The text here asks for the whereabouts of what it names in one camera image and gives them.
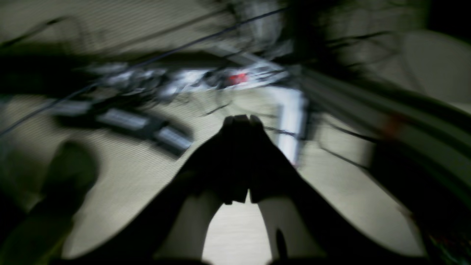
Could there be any white power strip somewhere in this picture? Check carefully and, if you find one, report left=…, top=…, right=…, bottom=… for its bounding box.
left=84, top=62, right=289, bottom=101

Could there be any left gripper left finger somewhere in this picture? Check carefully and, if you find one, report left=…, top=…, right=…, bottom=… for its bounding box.
left=53, top=115, right=243, bottom=265

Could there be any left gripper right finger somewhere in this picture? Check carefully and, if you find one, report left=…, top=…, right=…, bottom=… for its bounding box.
left=241, top=115, right=429, bottom=265

